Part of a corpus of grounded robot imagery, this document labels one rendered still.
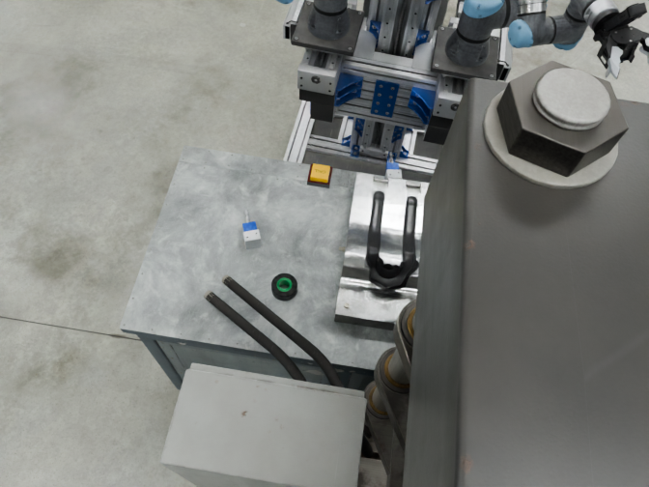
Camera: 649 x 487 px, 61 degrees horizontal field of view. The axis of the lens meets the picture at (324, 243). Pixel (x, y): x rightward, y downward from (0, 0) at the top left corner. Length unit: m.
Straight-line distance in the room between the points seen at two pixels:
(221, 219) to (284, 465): 1.10
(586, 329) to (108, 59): 3.41
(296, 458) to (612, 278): 0.58
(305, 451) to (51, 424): 1.81
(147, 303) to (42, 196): 1.47
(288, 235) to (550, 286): 1.43
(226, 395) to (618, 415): 0.64
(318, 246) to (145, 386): 1.10
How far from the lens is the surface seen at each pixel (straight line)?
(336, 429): 0.91
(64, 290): 2.79
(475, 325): 0.40
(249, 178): 1.93
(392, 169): 1.91
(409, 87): 2.12
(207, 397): 0.92
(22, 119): 3.48
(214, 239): 1.81
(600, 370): 0.42
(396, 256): 1.64
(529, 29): 1.70
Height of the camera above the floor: 2.36
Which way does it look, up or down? 61 degrees down
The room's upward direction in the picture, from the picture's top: 6 degrees clockwise
